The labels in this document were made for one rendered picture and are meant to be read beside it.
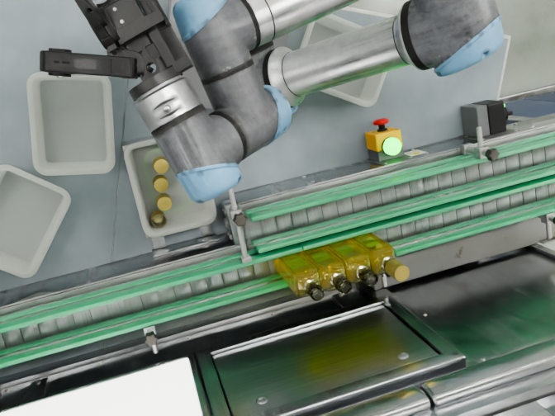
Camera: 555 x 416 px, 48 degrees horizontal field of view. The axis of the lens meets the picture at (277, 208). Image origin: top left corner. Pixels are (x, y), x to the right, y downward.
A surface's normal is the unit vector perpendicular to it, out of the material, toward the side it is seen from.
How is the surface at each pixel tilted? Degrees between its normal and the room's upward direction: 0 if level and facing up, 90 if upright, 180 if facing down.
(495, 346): 90
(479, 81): 0
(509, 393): 90
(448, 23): 44
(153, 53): 12
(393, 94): 0
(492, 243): 0
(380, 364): 90
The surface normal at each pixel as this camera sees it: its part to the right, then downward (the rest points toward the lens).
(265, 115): 0.67, -0.04
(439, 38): -0.52, 0.52
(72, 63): 0.07, 0.17
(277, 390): -0.18, -0.95
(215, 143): 0.59, -0.24
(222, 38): 0.34, 0.17
